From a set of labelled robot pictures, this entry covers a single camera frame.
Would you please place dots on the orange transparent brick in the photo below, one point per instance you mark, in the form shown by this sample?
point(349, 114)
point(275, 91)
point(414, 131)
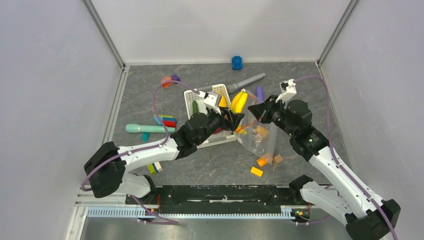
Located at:
point(263, 161)

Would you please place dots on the teal small block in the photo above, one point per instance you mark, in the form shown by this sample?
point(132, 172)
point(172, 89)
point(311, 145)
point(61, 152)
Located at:
point(145, 136)

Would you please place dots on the dark green cucumber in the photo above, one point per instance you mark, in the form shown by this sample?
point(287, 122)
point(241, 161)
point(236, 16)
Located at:
point(195, 107)

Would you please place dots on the purple toy microphone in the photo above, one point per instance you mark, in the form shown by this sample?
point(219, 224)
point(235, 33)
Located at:
point(259, 94)

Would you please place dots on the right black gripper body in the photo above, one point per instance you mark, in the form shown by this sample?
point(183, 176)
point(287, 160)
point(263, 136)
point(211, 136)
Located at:
point(273, 112)

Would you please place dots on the yellow round-top brick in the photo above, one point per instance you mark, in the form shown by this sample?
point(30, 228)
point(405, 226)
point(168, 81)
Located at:
point(261, 132)

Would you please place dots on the brown wooden cube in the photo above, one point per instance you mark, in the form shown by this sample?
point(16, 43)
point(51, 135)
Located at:
point(278, 159)

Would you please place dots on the grey toy microphone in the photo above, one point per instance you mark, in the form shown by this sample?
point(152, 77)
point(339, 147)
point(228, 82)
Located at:
point(233, 87)

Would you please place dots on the mint green toy microphone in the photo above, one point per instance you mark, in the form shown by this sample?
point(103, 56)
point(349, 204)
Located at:
point(137, 128)

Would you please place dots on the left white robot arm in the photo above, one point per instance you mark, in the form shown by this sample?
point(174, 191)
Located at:
point(108, 169)

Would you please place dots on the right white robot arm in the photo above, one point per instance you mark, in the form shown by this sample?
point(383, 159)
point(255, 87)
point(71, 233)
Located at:
point(364, 213)

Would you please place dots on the green blue white block stack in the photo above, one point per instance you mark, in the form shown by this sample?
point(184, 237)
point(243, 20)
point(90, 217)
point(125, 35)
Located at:
point(154, 168)

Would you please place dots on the colourful block stack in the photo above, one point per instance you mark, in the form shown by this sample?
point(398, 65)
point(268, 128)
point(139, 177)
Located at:
point(169, 121)

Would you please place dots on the yellow banana bunch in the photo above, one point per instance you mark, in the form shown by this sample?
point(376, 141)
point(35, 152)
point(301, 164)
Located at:
point(239, 102)

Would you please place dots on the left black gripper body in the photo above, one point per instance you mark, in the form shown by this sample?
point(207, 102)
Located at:
point(217, 119)

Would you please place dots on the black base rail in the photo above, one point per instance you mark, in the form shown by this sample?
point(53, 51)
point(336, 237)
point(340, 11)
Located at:
point(220, 200)

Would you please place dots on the yellow squash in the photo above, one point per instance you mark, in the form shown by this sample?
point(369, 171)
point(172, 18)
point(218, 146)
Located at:
point(223, 102)

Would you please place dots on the blue toy car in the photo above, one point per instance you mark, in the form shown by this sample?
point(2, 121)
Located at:
point(237, 63)

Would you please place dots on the clear zip top bag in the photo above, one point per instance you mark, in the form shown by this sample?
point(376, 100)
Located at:
point(255, 137)

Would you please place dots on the yellow flat brick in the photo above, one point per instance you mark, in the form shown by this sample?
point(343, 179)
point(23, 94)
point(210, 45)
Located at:
point(256, 171)

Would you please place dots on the purple small block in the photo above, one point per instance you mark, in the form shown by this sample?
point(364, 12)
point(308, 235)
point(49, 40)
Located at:
point(175, 78)

